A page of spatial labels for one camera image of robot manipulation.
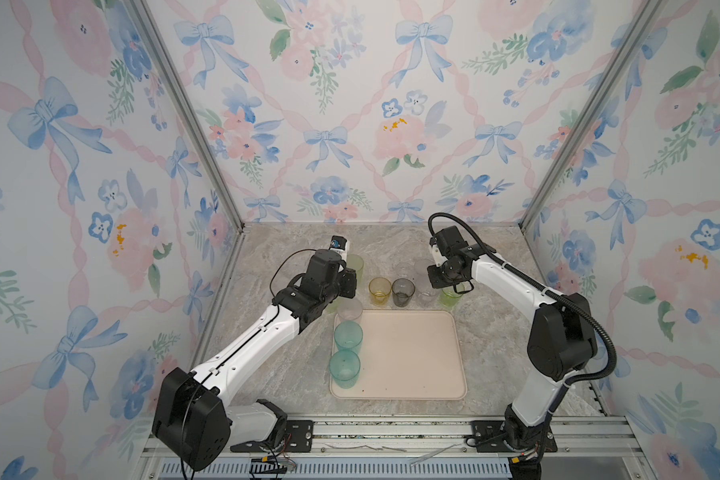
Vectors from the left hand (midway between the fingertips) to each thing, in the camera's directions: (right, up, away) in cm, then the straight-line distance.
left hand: (353, 268), depth 80 cm
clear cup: (-2, -13, +11) cm, 17 cm away
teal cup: (-2, -20, +7) cm, 21 cm away
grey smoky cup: (+16, -9, +20) cm, 27 cm away
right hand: (+26, -3, +13) cm, 29 cm away
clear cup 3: (+16, -1, +24) cm, 29 cm away
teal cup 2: (-3, -28, +4) cm, 28 cm away
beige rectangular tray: (+16, -26, +9) cm, 32 cm away
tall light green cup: (-1, +1, +33) cm, 33 cm away
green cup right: (+30, -10, +15) cm, 35 cm away
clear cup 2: (+24, -10, +20) cm, 33 cm away
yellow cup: (+8, -7, +17) cm, 20 cm away
